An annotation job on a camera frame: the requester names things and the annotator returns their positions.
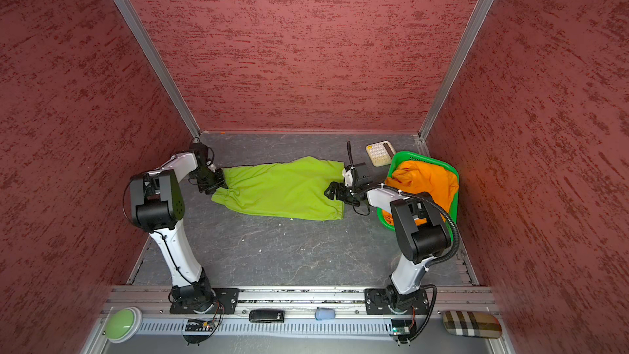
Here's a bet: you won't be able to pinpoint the green round push button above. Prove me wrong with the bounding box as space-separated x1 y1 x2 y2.
105 306 143 344

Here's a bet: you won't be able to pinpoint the orange shorts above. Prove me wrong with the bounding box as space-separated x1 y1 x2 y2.
385 160 459 218

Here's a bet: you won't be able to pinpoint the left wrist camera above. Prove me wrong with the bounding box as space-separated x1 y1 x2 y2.
189 140 215 166

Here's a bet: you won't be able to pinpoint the right aluminium corner post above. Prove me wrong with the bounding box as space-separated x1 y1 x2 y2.
419 0 495 144

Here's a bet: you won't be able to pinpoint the lime green shorts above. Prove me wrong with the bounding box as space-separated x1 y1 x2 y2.
211 157 344 221

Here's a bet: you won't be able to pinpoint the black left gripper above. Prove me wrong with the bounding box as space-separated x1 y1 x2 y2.
189 166 228 193

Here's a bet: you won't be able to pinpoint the black usb device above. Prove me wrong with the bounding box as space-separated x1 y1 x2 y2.
248 309 285 324

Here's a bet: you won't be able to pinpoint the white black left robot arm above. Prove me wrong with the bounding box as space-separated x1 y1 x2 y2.
122 150 226 315

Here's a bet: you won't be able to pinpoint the right circuit board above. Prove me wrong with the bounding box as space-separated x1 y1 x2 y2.
391 319 416 338

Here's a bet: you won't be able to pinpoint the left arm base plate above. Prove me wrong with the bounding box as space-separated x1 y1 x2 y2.
169 286 240 316

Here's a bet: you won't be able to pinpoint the cream desk calculator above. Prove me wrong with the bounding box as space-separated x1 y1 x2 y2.
365 141 396 167

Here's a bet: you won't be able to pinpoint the circuit board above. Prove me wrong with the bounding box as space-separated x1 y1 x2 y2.
391 319 416 338
184 319 216 334

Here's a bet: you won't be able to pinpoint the aluminium corner post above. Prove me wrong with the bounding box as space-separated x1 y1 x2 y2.
113 0 201 137
419 0 495 144

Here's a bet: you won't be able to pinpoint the left circuit board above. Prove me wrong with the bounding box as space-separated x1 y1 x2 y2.
184 319 216 334

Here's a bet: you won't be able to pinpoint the aluminium front rail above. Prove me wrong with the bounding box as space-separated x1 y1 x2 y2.
100 285 500 340

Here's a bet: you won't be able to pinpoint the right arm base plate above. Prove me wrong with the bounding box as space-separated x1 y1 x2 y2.
365 285 429 315

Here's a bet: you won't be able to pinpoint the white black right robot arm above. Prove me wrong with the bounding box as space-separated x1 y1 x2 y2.
324 182 460 312

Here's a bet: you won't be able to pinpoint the green plastic laundry basket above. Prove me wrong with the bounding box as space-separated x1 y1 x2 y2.
385 152 460 221

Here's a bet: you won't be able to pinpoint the light blue small object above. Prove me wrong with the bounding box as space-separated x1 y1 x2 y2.
315 307 336 321

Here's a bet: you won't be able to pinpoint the plaid patterned case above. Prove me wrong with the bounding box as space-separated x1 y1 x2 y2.
442 310 503 339

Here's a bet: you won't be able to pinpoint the black corrugated cable conduit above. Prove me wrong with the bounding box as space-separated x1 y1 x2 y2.
346 140 461 268

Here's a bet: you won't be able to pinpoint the left aluminium corner post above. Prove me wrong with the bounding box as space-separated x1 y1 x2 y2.
113 0 201 137

